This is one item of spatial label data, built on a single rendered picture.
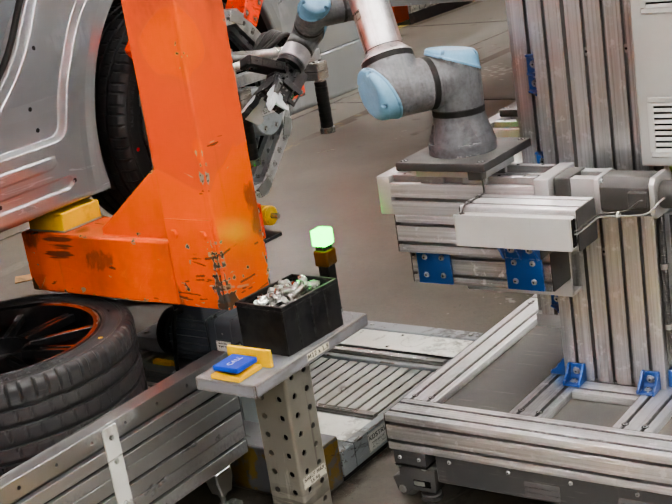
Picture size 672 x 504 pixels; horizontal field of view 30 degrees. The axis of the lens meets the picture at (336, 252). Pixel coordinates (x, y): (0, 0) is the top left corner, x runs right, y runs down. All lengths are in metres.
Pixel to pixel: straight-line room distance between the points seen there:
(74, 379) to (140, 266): 0.36
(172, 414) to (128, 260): 0.41
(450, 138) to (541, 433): 0.67
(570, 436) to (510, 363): 0.48
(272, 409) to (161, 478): 0.30
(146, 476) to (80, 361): 0.30
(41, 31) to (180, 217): 0.63
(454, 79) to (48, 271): 1.21
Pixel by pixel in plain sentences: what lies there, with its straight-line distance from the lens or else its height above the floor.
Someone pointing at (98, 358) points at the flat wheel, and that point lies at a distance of 2.88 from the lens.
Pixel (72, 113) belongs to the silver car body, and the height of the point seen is 0.96.
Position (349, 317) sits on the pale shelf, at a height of 0.45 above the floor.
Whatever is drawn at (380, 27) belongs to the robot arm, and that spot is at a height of 1.12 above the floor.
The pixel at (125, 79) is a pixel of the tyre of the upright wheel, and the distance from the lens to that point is 3.36.
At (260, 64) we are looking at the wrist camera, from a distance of 3.10.
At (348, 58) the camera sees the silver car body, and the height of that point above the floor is 0.85.
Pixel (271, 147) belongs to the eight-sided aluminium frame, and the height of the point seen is 0.70.
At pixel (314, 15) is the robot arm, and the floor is 1.12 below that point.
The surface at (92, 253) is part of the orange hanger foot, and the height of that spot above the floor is 0.64.
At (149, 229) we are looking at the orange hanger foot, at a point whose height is 0.70.
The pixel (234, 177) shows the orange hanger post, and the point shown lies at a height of 0.81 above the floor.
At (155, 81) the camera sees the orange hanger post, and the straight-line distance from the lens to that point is 2.84.
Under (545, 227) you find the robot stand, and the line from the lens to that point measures 2.54.
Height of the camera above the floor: 1.46
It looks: 17 degrees down
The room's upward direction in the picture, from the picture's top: 9 degrees counter-clockwise
